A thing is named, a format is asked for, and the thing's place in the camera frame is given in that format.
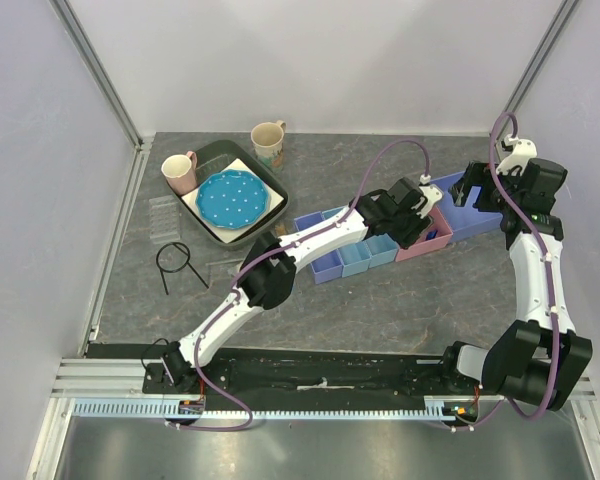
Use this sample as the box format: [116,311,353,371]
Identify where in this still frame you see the dark green tray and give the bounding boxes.
[161,140,290,248]

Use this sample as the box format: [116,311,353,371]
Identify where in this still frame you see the black wire ring stand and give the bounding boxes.
[155,241,210,296]

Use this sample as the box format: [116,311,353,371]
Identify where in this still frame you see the pink and cream mug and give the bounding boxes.
[161,151,198,197]

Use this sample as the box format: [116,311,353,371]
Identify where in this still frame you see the light blue bin left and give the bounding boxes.
[322,205,372,279]

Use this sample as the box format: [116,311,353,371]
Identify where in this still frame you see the light blue bin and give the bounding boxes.
[322,205,372,279]
[354,234,399,269]

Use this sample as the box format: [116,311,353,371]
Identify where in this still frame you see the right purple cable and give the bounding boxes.
[487,112,566,417]

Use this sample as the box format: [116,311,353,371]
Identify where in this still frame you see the pink bin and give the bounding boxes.
[373,179,452,262]

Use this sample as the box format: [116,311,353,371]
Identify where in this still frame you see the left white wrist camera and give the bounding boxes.
[413,173,444,219]

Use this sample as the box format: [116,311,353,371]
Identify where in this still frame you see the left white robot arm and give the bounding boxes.
[142,176,443,394]

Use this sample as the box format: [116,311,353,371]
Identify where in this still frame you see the purple large bin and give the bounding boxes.
[431,172,502,243]

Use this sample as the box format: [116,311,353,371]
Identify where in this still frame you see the clear test tube rack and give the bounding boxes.
[149,196,181,245]

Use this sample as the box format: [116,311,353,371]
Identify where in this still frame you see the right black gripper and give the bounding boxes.
[448,160,526,214]

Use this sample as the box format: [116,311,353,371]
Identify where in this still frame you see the beige mug with pattern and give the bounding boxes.
[250,120,286,172]

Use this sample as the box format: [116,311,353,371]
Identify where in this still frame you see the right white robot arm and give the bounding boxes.
[437,158,593,411]

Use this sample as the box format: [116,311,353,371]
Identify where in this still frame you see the light blue bin right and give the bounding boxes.
[354,234,399,269]

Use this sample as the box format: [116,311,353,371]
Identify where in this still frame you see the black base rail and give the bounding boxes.
[86,344,479,410]

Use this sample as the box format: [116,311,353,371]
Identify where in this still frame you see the blue dotted plate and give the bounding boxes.
[195,169,270,230]

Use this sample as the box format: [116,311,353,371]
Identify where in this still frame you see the purple narrow bin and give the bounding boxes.
[294,207,344,285]

